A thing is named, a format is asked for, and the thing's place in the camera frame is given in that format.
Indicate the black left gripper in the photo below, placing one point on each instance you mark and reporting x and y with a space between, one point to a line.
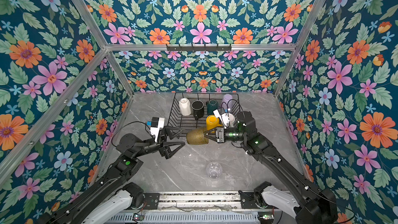
164 149

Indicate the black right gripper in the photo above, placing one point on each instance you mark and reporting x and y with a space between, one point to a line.
221 132

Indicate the yellow mug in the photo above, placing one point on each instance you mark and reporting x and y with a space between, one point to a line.
212 122

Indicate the white mug red inside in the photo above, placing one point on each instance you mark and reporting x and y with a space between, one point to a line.
231 120

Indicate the olive glass cup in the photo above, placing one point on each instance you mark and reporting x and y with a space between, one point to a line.
197 137

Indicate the lilac cup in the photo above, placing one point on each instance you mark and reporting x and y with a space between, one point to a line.
227 102

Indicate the green mug cream inside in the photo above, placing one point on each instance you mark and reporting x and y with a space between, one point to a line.
211 105

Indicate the clear glass cup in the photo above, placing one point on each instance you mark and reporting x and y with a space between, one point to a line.
214 170

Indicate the black mug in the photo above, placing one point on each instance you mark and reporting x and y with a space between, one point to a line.
197 109

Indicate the cream white mug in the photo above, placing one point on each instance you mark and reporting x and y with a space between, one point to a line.
185 107

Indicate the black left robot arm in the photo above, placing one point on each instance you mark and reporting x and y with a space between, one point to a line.
114 192

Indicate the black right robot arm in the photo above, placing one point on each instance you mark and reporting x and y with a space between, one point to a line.
306 202

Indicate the black wire dish rack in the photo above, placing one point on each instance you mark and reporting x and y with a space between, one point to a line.
189 123

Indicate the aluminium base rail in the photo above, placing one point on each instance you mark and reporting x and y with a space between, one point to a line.
199 207

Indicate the black hook rail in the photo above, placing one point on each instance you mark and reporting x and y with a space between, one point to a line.
194 48

